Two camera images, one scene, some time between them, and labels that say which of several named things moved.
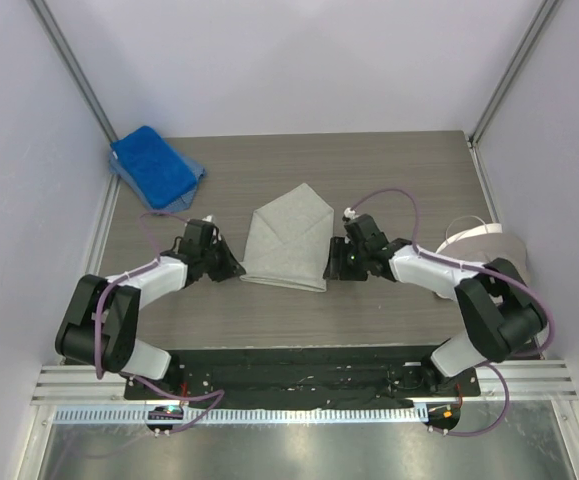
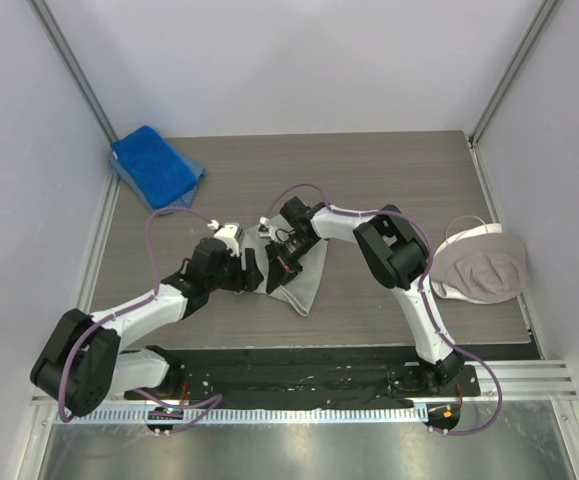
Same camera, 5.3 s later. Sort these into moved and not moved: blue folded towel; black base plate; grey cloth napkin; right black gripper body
Moved: right black gripper body; grey cloth napkin
Not moved: black base plate; blue folded towel
